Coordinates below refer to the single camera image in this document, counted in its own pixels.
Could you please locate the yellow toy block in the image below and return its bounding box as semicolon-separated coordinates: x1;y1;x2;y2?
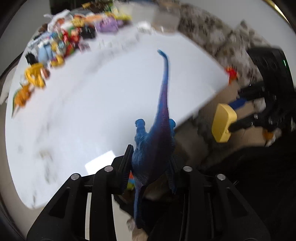
211;103;237;143

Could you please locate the blue dinosaur toy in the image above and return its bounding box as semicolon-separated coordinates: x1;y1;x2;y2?
132;50;176;228

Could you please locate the floral sofa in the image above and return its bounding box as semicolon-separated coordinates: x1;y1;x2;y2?
179;4;270;87

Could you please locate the orange green dinosaur toy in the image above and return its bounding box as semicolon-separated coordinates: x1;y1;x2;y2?
11;83;32;116

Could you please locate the clear plastic jar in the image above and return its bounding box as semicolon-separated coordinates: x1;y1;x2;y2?
152;6;180;33

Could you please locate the yellow toy gun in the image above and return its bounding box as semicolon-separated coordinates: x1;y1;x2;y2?
25;63;46;88

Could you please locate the light blue plush toy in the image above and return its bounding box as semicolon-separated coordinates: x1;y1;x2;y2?
38;43;56;63

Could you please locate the purple plush toy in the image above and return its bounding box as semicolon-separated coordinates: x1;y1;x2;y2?
95;17;123;33

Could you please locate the red plush keychain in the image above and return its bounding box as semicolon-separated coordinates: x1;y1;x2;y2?
225;66;239;85

